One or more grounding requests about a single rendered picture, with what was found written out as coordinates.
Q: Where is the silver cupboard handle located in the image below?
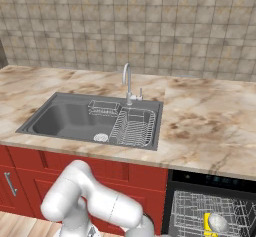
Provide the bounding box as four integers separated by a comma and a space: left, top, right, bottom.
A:
3, 171, 18, 197

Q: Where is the grey kitchen sink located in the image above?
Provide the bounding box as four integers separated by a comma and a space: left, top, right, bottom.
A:
15, 91, 165, 152

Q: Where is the red false drawer front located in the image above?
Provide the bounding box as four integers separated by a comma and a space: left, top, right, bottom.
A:
6, 146, 169, 193

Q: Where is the wire dish rack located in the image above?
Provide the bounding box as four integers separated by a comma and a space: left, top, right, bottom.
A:
108, 106, 157, 148

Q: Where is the white wire dishwasher rack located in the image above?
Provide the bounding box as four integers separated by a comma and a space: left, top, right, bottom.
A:
168, 190, 256, 237

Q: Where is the small wire sink caddy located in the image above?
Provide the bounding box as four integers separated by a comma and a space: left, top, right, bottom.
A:
87, 99, 121, 117

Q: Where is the yellow cutlery basket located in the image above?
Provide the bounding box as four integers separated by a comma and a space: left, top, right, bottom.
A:
203, 212, 220, 237

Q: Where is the black dishwasher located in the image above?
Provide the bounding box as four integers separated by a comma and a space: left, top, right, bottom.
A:
161, 169, 256, 237

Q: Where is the silver sink tap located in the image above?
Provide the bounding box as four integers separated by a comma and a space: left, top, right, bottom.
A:
121, 62, 144, 106

